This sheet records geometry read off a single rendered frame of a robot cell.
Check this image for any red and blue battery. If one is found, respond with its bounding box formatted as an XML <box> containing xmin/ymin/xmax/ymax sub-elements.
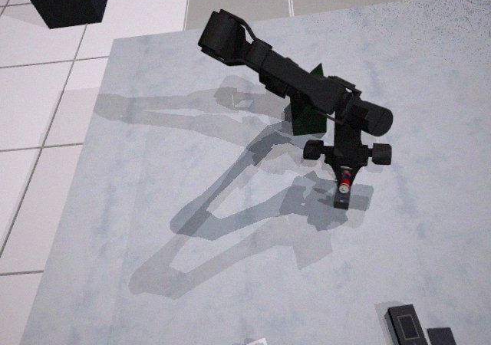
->
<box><xmin>340</xmin><ymin>172</ymin><xmax>351</xmax><ymax>193</ymax></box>

